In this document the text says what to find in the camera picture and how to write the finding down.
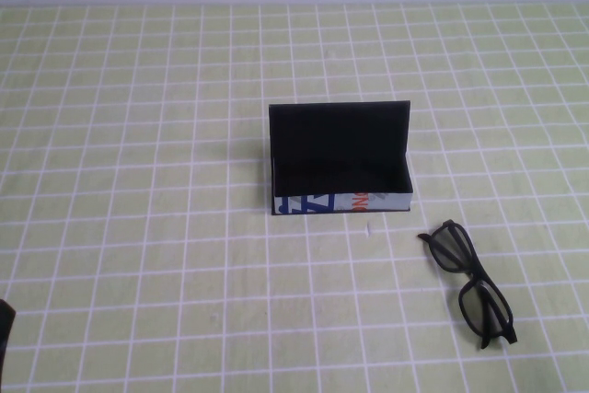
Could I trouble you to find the black framed glasses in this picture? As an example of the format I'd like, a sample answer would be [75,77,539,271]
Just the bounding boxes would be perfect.
[417,221,520,351]

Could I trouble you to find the green white-checked tablecloth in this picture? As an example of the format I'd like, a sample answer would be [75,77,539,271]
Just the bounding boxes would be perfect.
[0,2,589,393]

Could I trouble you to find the black printed glasses case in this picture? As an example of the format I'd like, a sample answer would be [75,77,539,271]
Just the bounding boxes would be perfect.
[267,101,413,218]

